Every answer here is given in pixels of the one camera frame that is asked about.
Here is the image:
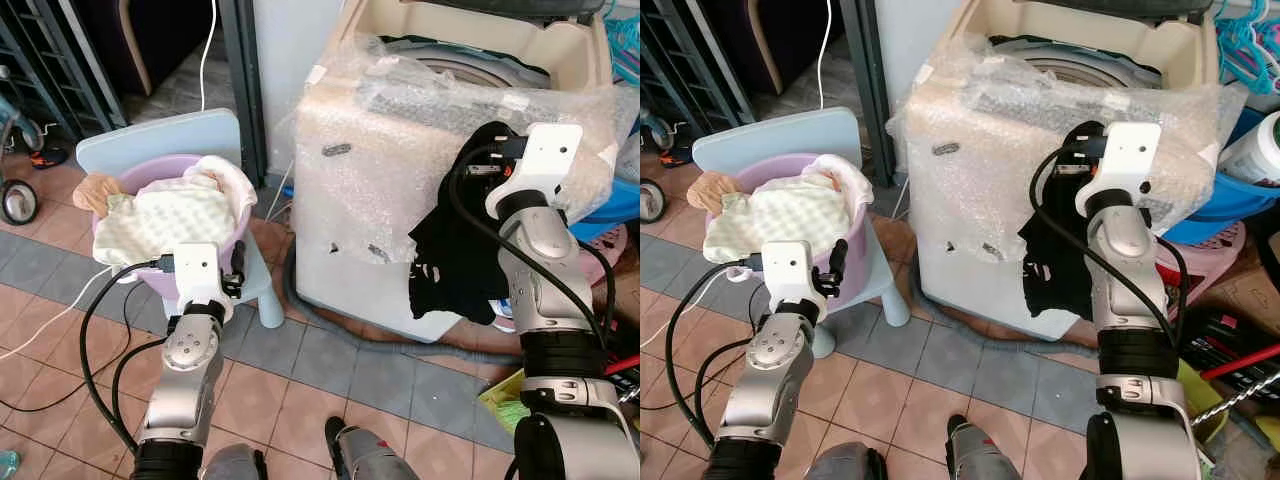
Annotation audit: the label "black garment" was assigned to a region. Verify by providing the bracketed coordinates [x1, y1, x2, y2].
[407, 135, 523, 327]
[1017, 121, 1113, 323]

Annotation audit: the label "beige bubble-wrapped washing machine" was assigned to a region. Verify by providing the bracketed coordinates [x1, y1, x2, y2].
[885, 0, 1251, 343]
[288, 0, 641, 346]

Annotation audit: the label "teal clothes hangers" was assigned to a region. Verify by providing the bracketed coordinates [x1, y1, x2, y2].
[598, 0, 641, 89]
[1213, 0, 1280, 98]

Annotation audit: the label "purple plastic basin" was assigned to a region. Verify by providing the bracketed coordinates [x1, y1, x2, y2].
[700, 153, 873, 301]
[91, 153, 257, 301]

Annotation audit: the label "white cloth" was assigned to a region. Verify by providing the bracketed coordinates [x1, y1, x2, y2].
[800, 155, 873, 241]
[188, 155, 257, 239]

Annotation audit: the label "blue plastic basin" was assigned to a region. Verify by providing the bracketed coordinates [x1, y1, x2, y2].
[568, 172, 641, 243]
[1160, 105, 1280, 247]

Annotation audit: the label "light blue plastic stool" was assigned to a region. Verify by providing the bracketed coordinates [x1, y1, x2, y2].
[691, 107, 912, 360]
[75, 107, 287, 331]

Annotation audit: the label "peach cloth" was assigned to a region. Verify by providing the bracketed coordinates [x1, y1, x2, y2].
[684, 169, 739, 215]
[72, 171, 128, 218]

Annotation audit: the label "pink plastic basket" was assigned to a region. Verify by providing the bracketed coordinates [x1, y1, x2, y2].
[582, 223, 633, 289]
[1153, 220, 1249, 298]

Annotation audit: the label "grey stroller wheel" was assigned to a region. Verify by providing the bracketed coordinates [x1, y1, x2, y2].
[0, 64, 47, 227]
[640, 112, 673, 225]

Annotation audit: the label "white bottle green cap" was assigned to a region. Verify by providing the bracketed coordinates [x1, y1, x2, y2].
[1218, 110, 1280, 190]

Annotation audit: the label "grey left robot leg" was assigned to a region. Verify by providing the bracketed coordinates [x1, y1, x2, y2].
[198, 443, 268, 480]
[803, 443, 888, 480]

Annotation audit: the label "dark metal rack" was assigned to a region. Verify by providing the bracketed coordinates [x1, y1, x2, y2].
[0, 0, 129, 143]
[640, 0, 743, 143]

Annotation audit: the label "dark purple chair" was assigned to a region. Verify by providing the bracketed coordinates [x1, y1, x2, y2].
[700, 0, 833, 98]
[74, 0, 217, 98]

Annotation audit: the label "black red tool case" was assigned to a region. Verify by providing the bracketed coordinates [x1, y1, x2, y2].
[1178, 303, 1280, 379]

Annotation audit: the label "green plastic dustpan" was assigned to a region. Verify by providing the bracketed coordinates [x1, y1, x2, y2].
[1178, 358, 1229, 443]
[477, 368, 533, 433]

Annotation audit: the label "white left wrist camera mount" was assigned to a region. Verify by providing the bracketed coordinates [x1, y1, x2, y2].
[761, 241, 831, 323]
[171, 241, 237, 323]

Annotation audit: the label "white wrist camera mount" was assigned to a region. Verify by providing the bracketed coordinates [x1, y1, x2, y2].
[1075, 121, 1164, 217]
[171, 241, 237, 323]
[761, 241, 831, 323]
[485, 122, 585, 218]

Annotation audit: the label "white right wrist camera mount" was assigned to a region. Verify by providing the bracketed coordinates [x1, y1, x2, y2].
[485, 122, 585, 218]
[1075, 121, 1164, 217]

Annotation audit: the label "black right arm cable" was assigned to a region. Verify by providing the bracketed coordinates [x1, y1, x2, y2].
[1030, 145, 1191, 351]
[446, 139, 617, 353]

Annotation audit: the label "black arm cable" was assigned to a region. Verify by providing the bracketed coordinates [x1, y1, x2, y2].
[1030, 145, 1191, 351]
[664, 254, 769, 451]
[446, 139, 617, 353]
[78, 254, 179, 453]

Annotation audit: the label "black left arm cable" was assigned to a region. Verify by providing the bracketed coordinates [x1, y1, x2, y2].
[78, 254, 179, 453]
[664, 254, 769, 451]

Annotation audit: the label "white floor cable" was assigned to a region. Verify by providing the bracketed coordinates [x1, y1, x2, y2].
[640, 268, 729, 353]
[0, 264, 119, 363]

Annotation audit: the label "dark grey door frame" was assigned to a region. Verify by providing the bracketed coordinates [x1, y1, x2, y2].
[838, 0, 898, 189]
[216, 0, 269, 189]

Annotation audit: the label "white hanging cable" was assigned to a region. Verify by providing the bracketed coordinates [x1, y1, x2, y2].
[816, 0, 837, 111]
[198, 0, 220, 113]

